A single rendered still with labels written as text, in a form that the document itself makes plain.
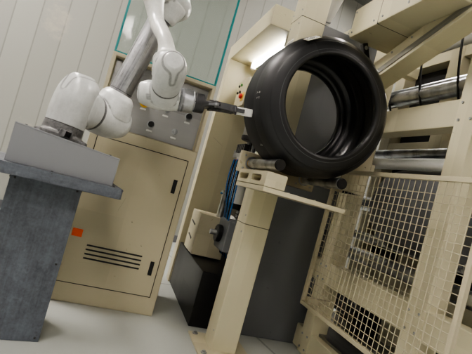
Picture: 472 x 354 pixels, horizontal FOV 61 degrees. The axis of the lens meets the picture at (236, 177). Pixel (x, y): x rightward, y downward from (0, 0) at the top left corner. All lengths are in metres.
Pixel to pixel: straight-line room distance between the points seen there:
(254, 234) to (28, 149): 1.03
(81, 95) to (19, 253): 0.64
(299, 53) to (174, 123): 0.87
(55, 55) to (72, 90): 2.75
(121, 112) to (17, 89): 2.63
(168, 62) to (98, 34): 3.20
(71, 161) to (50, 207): 0.21
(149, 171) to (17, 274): 0.79
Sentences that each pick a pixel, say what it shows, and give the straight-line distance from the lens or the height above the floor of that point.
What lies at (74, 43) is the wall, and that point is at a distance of 4.48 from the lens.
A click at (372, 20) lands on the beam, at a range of 2.04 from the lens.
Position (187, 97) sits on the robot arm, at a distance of 1.53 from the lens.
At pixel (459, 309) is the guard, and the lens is 1.41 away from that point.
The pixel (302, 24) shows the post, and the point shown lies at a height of 1.61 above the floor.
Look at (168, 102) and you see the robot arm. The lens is 1.50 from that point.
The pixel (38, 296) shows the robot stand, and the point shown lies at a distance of 1.75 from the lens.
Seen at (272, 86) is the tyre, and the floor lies 1.18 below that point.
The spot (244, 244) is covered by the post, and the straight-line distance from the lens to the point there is 1.93.
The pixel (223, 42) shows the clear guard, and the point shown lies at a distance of 2.31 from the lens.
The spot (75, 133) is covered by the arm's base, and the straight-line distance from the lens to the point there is 1.71.
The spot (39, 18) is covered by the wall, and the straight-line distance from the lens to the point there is 4.52.
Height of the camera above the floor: 0.76
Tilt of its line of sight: 2 degrees up
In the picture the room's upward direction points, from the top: 16 degrees clockwise
